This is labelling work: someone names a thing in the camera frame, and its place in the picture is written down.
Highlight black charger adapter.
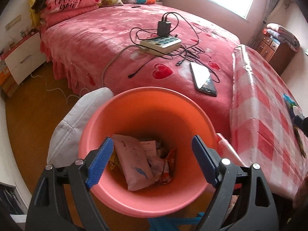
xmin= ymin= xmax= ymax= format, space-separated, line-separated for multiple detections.
xmin=157 ymin=21 xmax=171 ymax=37

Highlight grey curtain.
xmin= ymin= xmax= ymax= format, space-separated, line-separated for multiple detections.
xmin=249 ymin=0 xmax=279 ymax=46

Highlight black charging cable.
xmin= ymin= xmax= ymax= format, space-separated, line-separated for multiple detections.
xmin=127 ymin=11 xmax=221 ymax=84

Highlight folded blankets on cabinet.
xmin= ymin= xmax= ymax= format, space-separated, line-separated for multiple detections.
xmin=266 ymin=23 xmax=300 ymax=52

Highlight pink floral bed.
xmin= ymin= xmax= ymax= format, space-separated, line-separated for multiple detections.
xmin=41 ymin=5 xmax=240 ymax=139

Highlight white cushioned stool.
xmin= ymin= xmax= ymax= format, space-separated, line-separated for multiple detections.
xmin=46 ymin=87 xmax=113 ymax=168

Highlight brown wooden cabinet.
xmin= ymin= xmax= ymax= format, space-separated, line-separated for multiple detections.
xmin=253 ymin=32 xmax=300 ymax=76

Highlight black smartphone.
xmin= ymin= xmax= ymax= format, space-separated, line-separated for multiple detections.
xmin=189 ymin=62 xmax=217 ymax=97

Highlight grey foil pouch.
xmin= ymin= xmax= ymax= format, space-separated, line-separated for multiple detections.
xmin=112 ymin=134 xmax=155 ymax=191

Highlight yellow snack wrapper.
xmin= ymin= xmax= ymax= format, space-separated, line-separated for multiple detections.
xmin=109 ymin=151 xmax=121 ymax=171

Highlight white plastic wrapper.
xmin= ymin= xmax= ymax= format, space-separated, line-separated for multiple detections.
xmin=141 ymin=140 xmax=165 ymax=181

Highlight red Tok Tok snack bag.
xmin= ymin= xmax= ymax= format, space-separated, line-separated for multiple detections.
xmin=159 ymin=149 xmax=177 ymax=185

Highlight red white checkered tablecloth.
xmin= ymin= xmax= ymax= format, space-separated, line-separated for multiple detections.
xmin=230 ymin=44 xmax=307 ymax=199

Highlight white nightstand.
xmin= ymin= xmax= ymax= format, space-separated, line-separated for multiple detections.
xmin=4 ymin=32 xmax=46 ymax=85

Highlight pink love you pillow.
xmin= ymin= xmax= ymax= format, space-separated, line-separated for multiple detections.
xmin=44 ymin=0 xmax=101 ymax=14

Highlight green blue snack bag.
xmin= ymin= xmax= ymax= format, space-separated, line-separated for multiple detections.
xmin=283 ymin=94 xmax=305 ymax=127

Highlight white power strip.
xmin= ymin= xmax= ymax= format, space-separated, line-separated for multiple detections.
xmin=139 ymin=36 xmax=182 ymax=56

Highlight brown floral small pillow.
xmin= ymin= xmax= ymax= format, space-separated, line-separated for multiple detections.
xmin=98 ymin=0 xmax=124 ymax=7

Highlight orange trash bin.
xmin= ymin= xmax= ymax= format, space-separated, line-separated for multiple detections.
xmin=78 ymin=87 xmax=217 ymax=218

